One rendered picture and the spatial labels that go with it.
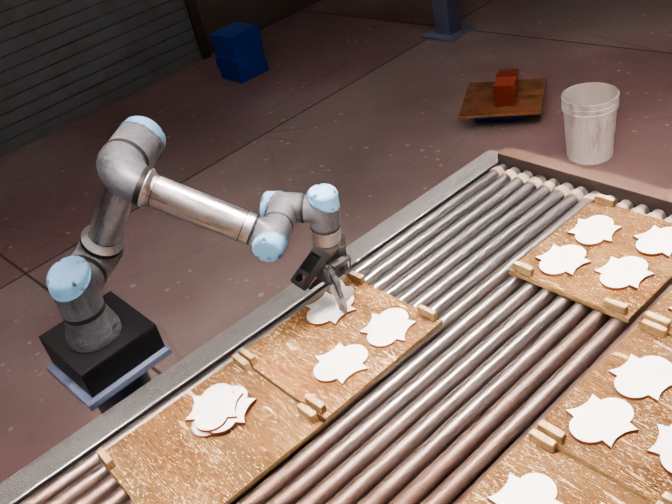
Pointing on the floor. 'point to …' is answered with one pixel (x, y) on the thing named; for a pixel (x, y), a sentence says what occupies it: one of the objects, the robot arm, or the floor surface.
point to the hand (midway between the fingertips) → (324, 302)
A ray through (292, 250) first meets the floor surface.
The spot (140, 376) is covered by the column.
